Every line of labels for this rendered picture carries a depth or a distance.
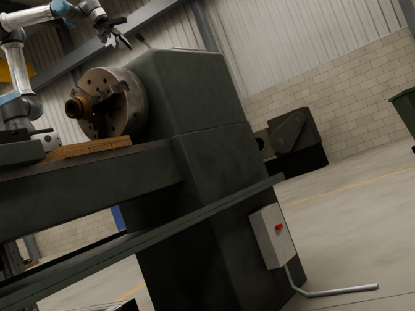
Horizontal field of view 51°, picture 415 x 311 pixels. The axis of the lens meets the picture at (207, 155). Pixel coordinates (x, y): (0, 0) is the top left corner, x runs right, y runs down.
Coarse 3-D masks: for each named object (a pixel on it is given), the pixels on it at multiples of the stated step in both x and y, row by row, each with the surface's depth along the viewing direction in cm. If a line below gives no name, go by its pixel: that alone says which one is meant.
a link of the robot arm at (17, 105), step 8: (0, 96) 212; (8, 96) 212; (16, 96) 214; (0, 104) 211; (8, 104) 211; (16, 104) 213; (24, 104) 218; (0, 112) 213; (8, 112) 211; (16, 112) 212; (24, 112) 215
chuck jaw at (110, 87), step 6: (120, 84) 169; (108, 90) 167; (114, 90) 167; (120, 90) 169; (90, 96) 167; (96, 96) 168; (102, 96) 167; (108, 96) 168; (114, 96) 170; (96, 102) 168; (102, 102) 169; (108, 102) 172
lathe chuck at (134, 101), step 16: (80, 80) 181; (96, 80) 175; (112, 80) 170; (128, 80) 173; (128, 96) 169; (96, 112) 181; (112, 112) 173; (128, 112) 169; (112, 128) 175; (128, 128) 173
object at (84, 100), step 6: (84, 96) 169; (66, 102) 166; (72, 102) 164; (78, 102) 164; (84, 102) 166; (90, 102) 167; (66, 108) 166; (72, 108) 169; (78, 108) 164; (84, 108) 165; (90, 108) 167; (66, 114) 167; (72, 114) 168; (78, 114) 164; (84, 114) 166; (90, 114) 168
